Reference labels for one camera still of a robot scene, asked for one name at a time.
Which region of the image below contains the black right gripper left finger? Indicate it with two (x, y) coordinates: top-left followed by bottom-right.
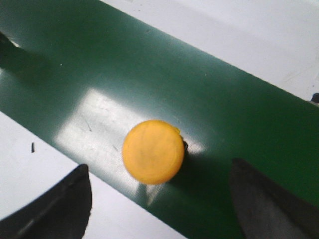
(0, 164), (92, 239)

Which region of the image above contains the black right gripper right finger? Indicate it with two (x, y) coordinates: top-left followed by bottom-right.
(229, 158), (319, 239)

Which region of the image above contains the yellow mushroom push button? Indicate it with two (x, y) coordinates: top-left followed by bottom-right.
(122, 120), (185, 185)

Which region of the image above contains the green conveyor belt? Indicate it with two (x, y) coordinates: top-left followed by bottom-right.
(0, 0), (319, 239)

